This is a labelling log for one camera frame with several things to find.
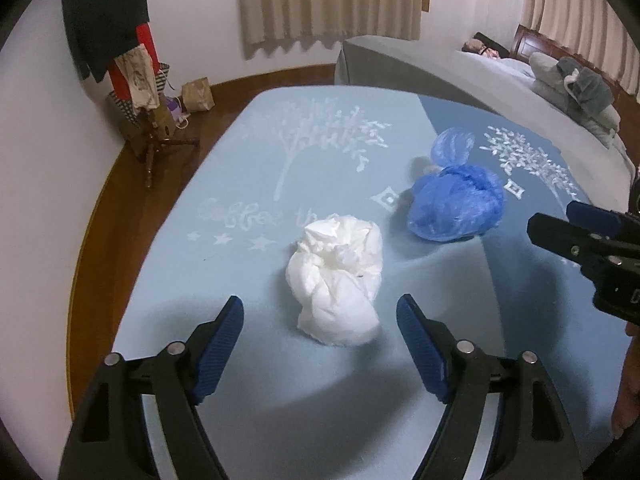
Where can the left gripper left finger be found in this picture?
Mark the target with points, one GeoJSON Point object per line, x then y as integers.
{"type": "Point", "coordinates": [212, 345]}

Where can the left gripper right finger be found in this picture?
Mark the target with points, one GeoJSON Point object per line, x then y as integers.
{"type": "Point", "coordinates": [430, 345]}

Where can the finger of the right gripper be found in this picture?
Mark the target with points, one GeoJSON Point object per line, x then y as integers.
{"type": "Point", "coordinates": [563, 239]}
{"type": "Point", "coordinates": [593, 218]}

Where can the white tissue wad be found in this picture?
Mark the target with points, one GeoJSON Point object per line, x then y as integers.
{"type": "Point", "coordinates": [335, 275]}

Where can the blue plastic bag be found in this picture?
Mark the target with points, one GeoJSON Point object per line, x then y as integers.
{"type": "Point", "coordinates": [459, 200]}

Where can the right hand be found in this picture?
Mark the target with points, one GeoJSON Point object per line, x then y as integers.
{"type": "Point", "coordinates": [626, 408]}

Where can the grey folded blanket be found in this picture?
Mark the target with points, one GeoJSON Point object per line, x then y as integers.
{"type": "Point", "coordinates": [576, 90]}

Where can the grey bed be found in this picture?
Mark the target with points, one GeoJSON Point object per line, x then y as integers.
{"type": "Point", "coordinates": [506, 88]}

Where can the blue coffee tree mat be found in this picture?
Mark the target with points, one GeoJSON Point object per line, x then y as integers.
{"type": "Point", "coordinates": [320, 207]}

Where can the wooden coat rack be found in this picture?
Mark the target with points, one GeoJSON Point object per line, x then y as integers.
{"type": "Point", "coordinates": [138, 79]}

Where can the beige side curtain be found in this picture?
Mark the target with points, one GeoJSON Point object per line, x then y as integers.
{"type": "Point", "coordinates": [591, 29]}

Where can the brown paper bag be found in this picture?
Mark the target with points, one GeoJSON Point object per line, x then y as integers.
{"type": "Point", "coordinates": [197, 96]}

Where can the beige tote bag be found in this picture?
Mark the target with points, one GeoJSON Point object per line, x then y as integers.
{"type": "Point", "coordinates": [140, 80]}

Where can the red hanging garment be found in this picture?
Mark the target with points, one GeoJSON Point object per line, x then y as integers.
{"type": "Point", "coordinates": [142, 65]}

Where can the black hanging jacket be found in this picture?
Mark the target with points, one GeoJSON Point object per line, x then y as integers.
{"type": "Point", "coordinates": [98, 31]}

